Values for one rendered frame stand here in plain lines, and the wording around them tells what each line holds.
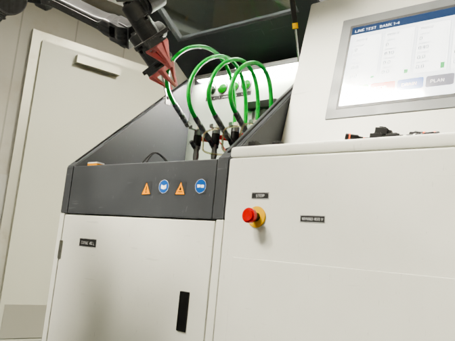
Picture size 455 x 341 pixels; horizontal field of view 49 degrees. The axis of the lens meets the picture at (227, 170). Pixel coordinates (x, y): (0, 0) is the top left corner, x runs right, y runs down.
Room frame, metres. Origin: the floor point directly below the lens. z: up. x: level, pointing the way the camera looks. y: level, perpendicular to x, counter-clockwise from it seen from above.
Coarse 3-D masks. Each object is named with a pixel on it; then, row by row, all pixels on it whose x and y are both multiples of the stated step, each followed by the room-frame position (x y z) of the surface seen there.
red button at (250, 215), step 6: (246, 210) 1.19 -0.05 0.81; (252, 210) 1.18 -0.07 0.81; (258, 210) 1.21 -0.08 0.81; (246, 216) 1.19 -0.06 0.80; (252, 216) 1.18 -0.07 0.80; (258, 216) 1.20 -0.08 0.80; (264, 216) 1.20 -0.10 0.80; (246, 222) 1.19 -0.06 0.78; (252, 222) 1.19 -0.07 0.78; (258, 222) 1.21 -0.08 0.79
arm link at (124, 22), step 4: (120, 20) 1.51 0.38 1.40; (124, 20) 1.51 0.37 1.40; (128, 20) 1.51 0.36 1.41; (120, 24) 1.50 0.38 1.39; (124, 24) 1.50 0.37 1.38; (128, 24) 1.50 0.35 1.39; (156, 24) 1.54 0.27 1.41; (160, 24) 1.54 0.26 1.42; (164, 24) 1.55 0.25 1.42; (128, 28) 1.49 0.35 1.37; (132, 28) 1.51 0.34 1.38; (160, 28) 1.54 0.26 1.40; (128, 32) 1.51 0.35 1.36; (132, 32) 1.52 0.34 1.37; (128, 36) 1.52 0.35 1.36; (164, 36) 1.56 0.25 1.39; (128, 40) 1.53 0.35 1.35; (128, 44) 1.54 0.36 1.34; (132, 44) 1.55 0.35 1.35; (128, 48) 1.55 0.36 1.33
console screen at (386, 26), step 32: (448, 0) 1.27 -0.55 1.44; (352, 32) 1.42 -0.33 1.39; (384, 32) 1.36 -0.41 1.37; (416, 32) 1.29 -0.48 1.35; (448, 32) 1.24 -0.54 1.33; (352, 64) 1.39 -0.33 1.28; (384, 64) 1.33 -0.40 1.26; (416, 64) 1.27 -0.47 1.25; (448, 64) 1.21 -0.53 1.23; (352, 96) 1.36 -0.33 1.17; (384, 96) 1.30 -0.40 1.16; (416, 96) 1.24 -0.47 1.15; (448, 96) 1.19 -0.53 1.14
